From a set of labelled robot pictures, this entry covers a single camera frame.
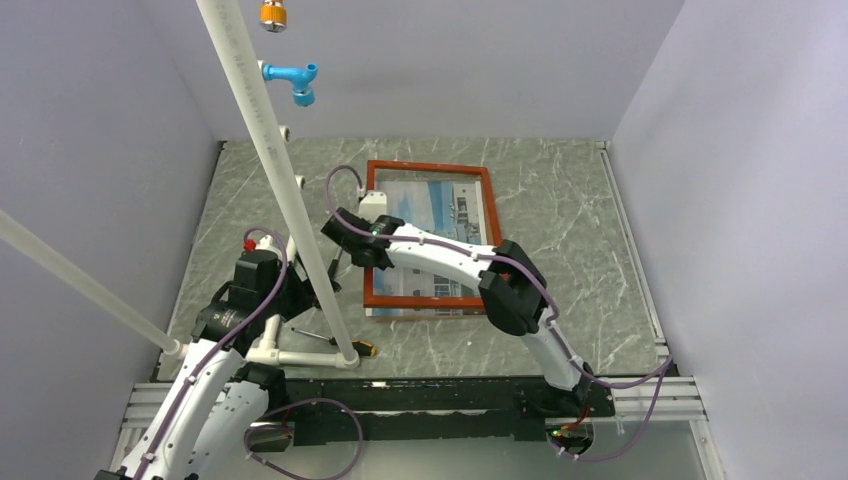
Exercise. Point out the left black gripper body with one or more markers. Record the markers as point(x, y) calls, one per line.
point(294, 297)

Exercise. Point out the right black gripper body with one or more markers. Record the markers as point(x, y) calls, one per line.
point(357, 260)

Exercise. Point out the black yellow screwdriver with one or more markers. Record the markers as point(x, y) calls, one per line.
point(363, 348)

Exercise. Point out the building photo print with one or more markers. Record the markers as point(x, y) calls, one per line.
point(452, 208)

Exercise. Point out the red wooden picture frame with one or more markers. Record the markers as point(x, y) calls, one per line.
point(383, 306)

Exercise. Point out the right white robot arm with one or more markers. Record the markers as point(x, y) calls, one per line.
point(513, 291)

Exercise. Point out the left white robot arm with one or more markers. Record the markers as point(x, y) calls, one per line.
point(231, 374)

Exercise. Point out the steel claw hammer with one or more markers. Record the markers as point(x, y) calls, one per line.
point(334, 264)

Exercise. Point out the blue pipe fitting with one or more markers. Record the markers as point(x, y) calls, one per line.
point(300, 80)

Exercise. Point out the white PVC pipe stand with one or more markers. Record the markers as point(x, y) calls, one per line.
point(229, 35)

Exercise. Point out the orange pipe fitting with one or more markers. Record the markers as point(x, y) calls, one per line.
point(273, 16)

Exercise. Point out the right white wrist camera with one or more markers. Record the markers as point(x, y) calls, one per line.
point(373, 205)

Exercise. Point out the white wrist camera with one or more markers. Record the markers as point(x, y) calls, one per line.
point(265, 243)
point(373, 205)

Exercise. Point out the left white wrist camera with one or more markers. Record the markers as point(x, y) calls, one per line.
point(265, 243)

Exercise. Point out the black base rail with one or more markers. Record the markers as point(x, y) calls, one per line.
point(523, 408)

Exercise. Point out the aluminium extrusion frame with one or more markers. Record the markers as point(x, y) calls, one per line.
point(679, 400)

